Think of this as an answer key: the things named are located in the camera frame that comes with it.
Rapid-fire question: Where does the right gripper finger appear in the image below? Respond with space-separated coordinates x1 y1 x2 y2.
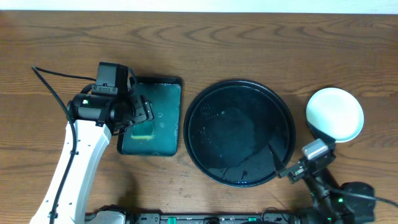
268 144 285 172
306 121 336 145

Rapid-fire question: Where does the green yellow sponge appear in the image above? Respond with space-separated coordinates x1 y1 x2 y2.
131 121 155 140

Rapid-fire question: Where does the mint plate with green smear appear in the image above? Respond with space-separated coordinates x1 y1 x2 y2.
306 88 364 143

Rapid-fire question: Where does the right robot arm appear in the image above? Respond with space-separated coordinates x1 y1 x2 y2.
269 121 376 223

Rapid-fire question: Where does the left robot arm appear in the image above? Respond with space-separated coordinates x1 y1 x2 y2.
31 93 153 223

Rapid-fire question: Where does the black rectangular water tray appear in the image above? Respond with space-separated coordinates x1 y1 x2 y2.
117 77 182 156

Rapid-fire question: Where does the round black serving tray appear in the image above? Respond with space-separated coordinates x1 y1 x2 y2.
183 80 296 187

